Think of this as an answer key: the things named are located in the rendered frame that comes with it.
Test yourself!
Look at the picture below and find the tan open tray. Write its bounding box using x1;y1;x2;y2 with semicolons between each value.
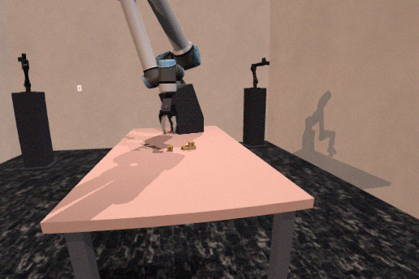
181;145;197;150

